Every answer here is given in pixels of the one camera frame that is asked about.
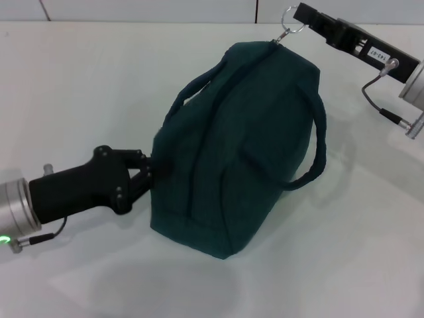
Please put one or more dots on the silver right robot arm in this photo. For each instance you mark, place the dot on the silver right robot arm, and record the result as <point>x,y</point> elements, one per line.
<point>414,89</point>

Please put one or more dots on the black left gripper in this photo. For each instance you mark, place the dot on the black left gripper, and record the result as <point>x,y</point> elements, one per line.
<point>83,185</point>

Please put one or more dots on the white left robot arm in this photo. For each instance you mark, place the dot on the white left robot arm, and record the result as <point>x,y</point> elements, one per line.
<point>16,205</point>

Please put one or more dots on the silver camera mount bracket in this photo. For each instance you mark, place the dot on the silver camera mount bracket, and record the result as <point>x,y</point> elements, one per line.
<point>49,168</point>

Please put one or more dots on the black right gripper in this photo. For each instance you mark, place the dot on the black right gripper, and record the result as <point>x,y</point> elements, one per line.
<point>381,49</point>

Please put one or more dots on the dark teal insulated lunch bag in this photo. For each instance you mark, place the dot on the dark teal insulated lunch bag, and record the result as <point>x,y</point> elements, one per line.
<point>238,149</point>

